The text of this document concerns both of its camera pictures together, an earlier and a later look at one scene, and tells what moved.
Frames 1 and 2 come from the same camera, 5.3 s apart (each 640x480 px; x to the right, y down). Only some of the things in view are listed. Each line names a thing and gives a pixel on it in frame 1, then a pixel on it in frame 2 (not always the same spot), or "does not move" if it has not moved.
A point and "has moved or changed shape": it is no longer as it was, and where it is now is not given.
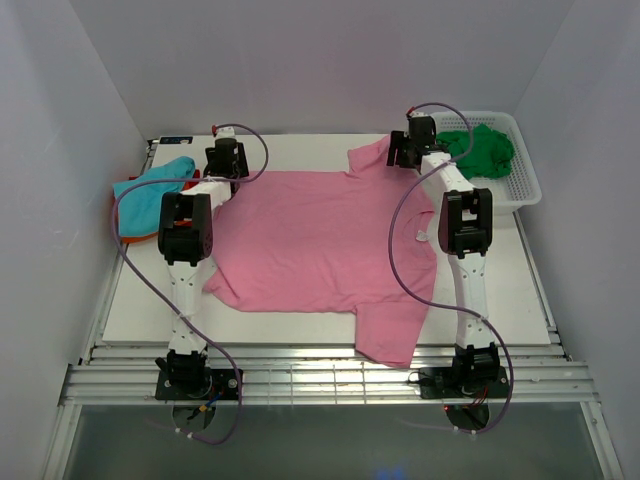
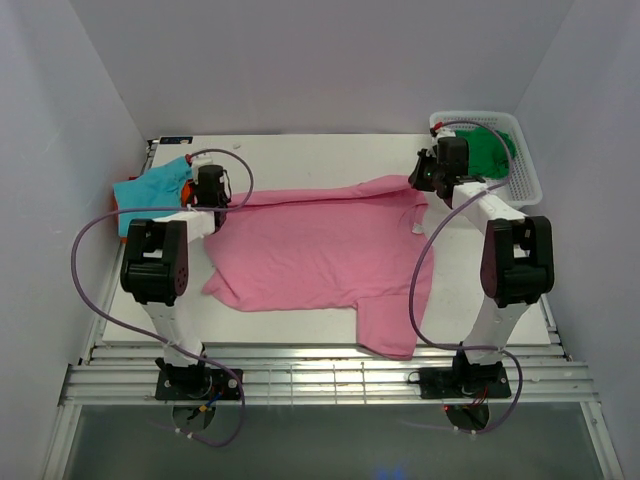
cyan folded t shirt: [139, 206] does not move
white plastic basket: [518, 186] does not move
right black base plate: [443, 383] does not move
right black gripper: [397, 142] → [416, 179]
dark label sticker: [175, 139] does not move
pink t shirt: [359, 242] has moved or changed shape
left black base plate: [222, 384] does not move
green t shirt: [491, 154] does not move
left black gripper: [241, 165] → [225, 199]
